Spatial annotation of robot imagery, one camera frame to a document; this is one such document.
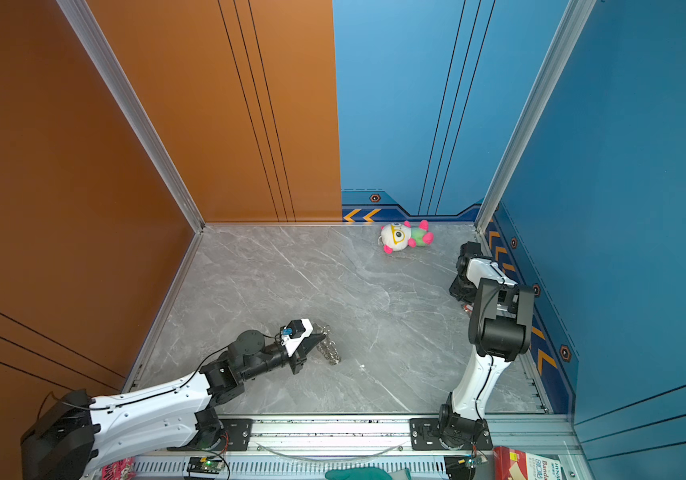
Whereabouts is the aluminium corner post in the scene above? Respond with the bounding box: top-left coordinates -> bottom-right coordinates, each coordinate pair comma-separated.
475,0 -> 596,235
57,0 -> 206,233

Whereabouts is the red printed box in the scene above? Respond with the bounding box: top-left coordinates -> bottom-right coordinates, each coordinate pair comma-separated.
493,446 -> 563,480

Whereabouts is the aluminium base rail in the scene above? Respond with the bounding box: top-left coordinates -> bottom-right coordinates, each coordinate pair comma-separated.
86,414 -> 593,479

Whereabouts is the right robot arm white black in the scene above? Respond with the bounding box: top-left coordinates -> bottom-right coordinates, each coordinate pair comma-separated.
438,242 -> 535,450

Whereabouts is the white pink plush toy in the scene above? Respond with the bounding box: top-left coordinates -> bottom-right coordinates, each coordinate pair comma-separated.
379,220 -> 435,254

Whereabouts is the small green circuit board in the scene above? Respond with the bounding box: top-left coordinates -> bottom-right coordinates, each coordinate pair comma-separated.
187,456 -> 228,478

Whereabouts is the green work glove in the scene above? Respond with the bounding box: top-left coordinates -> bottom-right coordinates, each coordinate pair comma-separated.
325,467 -> 412,480

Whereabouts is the aluminium corner post right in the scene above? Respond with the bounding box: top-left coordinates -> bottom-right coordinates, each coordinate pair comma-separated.
475,0 -> 596,235

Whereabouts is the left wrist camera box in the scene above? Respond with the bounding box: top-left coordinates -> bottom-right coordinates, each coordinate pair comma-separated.
279,318 -> 314,357

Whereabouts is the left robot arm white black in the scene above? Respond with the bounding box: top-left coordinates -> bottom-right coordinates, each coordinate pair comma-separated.
21,319 -> 326,479

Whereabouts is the aluminium corner post left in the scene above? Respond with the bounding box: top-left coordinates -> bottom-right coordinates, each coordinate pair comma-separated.
57,0 -> 206,233

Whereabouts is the metal key holder with rings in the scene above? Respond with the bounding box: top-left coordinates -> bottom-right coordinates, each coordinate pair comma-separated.
313,323 -> 341,366

